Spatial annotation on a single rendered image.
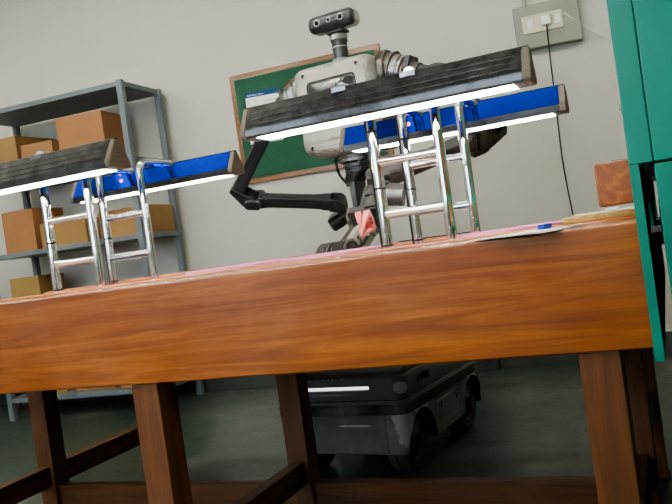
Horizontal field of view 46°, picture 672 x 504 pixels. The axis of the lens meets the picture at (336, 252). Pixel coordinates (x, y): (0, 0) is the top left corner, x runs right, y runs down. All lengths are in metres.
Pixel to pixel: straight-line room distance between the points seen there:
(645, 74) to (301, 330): 0.67
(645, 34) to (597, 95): 3.14
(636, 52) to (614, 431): 0.54
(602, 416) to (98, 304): 0.92
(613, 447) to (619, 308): 0.21
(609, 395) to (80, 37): 4.56
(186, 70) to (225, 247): 1.09
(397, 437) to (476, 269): 1.44
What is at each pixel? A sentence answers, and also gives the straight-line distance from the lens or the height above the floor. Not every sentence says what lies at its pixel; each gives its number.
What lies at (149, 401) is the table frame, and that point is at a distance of 1.55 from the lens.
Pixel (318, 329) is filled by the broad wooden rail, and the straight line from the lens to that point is 1.33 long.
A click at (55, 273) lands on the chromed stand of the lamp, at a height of 0.82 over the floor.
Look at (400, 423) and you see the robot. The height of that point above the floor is 0.19.
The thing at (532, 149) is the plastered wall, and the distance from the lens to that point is 4.25.
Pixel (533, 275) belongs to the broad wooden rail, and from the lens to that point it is 1.22.
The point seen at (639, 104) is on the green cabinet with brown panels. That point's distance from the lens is 1.11.
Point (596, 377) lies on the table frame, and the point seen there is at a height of 0.54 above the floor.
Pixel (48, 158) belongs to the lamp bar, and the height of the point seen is 1.09.
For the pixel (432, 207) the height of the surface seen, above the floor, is 0.84.
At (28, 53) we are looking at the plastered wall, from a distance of 5.60.
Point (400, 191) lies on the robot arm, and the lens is 2.33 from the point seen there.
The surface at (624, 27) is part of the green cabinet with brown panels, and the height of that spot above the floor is 1.02.
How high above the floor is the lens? 0.79
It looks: 1 degrees down
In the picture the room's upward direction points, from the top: 8 degrees counter-clockwise
